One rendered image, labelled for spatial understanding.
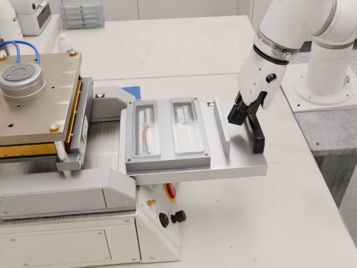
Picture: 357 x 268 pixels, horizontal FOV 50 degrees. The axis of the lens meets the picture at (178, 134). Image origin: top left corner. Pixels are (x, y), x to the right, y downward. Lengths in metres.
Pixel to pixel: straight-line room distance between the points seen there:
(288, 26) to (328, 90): 0.67
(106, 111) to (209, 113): 0.24
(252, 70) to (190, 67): 0.75
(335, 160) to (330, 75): 0.39
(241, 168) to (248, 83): 0.17
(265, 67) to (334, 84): 0.64
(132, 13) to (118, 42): 1.66
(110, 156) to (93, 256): 0.21
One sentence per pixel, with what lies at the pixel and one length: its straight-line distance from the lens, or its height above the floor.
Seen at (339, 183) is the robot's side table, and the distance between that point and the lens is 1.67.
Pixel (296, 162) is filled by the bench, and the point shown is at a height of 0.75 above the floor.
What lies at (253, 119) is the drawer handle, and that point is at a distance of 0.82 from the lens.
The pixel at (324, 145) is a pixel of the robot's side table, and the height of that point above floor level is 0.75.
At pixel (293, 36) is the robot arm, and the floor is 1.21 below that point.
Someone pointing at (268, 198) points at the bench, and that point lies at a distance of 1.01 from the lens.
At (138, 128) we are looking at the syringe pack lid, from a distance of 0.80.
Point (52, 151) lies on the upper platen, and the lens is 0.73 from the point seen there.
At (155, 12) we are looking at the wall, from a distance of 3.33.
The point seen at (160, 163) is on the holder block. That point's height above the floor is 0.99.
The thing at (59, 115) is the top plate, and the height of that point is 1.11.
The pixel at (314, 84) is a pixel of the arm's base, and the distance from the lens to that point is 1.33.
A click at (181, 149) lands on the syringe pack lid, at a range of 0.75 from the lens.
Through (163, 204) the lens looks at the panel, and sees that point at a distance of 0.88.
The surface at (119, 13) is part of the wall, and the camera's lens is 3.34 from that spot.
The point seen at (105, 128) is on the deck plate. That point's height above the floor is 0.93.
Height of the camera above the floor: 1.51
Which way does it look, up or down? 41 degrees down
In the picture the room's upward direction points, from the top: 2 degrees counter-clockwise
